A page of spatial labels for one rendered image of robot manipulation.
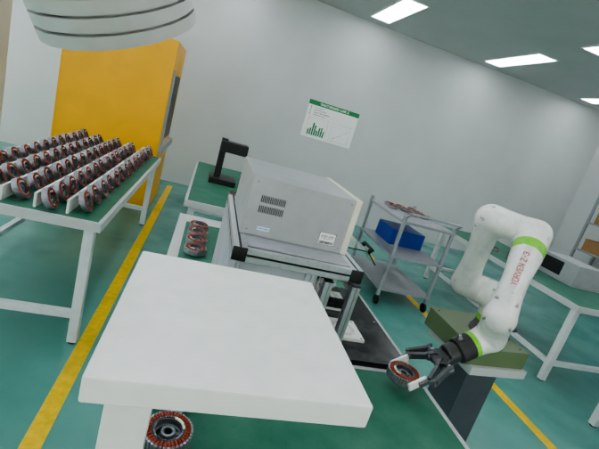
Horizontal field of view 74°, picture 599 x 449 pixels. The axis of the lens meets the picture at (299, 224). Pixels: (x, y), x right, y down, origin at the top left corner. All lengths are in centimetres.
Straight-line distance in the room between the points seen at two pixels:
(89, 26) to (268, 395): 43
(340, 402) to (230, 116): 629
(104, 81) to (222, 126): 230
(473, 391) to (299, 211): 126
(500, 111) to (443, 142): 120
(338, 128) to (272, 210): 570
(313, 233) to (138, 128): 375
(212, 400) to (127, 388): 9
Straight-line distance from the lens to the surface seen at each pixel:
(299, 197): 134
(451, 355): 152
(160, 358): 54
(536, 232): 172
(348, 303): 140
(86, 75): 502
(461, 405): 219
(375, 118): 719
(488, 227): 175
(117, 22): 43
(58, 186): 246
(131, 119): 493
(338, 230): 141
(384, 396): 146
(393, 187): 752
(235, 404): 52
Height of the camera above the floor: 152
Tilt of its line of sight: 14 degrees down
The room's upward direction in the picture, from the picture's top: 17 degrees clockwise
